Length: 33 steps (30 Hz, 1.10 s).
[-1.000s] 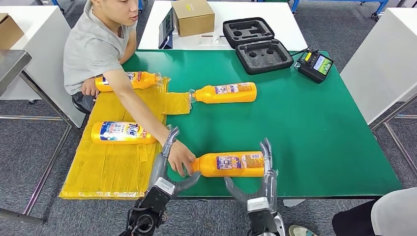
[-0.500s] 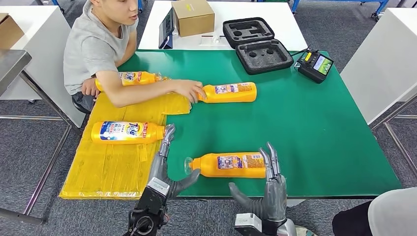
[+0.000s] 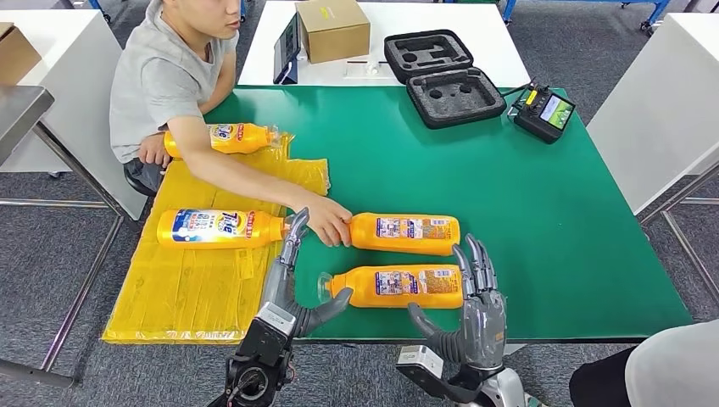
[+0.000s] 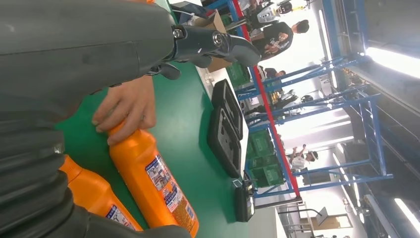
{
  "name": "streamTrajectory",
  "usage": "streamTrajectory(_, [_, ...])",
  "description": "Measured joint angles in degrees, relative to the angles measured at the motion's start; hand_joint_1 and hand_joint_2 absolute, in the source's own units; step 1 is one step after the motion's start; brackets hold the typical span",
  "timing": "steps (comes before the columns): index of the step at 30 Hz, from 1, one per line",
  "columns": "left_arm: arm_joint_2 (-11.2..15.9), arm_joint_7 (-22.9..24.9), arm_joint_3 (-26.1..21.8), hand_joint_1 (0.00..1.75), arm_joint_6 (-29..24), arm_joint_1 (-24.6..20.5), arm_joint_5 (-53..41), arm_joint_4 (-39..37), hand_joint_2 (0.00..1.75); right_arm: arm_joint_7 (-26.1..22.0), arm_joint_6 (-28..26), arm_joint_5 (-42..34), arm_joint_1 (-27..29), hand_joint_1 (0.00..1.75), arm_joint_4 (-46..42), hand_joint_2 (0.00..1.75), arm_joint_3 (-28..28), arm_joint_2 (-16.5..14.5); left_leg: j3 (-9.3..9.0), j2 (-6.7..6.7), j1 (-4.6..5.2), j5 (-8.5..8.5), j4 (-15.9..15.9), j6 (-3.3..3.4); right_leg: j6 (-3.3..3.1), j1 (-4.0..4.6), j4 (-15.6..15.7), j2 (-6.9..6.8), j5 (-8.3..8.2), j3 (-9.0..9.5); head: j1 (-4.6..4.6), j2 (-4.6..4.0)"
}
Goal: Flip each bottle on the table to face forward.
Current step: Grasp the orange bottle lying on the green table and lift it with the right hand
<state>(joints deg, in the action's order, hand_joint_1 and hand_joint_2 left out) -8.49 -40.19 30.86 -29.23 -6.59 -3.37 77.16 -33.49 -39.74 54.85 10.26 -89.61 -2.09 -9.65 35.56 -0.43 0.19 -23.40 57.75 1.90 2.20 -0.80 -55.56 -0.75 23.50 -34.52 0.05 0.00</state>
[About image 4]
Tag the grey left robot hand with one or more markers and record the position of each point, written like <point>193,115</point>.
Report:
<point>82,42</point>

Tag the small white object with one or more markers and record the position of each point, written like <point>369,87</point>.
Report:
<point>208,78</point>

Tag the black foam-lined case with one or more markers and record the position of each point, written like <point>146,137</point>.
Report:
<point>226,138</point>

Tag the green bin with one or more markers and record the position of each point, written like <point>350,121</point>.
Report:
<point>238,74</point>
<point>261,144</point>
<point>267,175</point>

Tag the cardboard box with yellow label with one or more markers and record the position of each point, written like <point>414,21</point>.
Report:
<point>216,24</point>

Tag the red metal bar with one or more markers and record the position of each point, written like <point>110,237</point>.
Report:
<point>269,115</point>

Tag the person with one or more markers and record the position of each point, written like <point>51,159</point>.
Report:
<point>272,73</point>
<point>300,159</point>
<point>279,36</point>

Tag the black remote controller with screen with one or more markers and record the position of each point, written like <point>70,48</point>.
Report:
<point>244,202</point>

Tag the white humanoid robot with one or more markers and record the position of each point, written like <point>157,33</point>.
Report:
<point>270,13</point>

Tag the brown board on stand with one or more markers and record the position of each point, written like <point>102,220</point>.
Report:
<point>329,221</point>

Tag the blue metal cart frame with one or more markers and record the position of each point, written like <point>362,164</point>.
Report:
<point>374,138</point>
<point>295,72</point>

